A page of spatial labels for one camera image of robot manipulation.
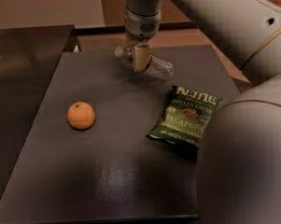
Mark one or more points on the clear plastic water bottle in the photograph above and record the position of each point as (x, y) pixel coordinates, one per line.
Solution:
(156, 67)

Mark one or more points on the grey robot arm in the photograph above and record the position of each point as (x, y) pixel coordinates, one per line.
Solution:
(239, 159)

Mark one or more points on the orange ball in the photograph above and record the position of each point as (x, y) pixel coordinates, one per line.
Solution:
(80, 115)

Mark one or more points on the green jalapeno chips bag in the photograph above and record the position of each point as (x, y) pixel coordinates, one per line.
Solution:
(184, 120)

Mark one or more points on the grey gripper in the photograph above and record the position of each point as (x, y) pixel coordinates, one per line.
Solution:
(141, 27)

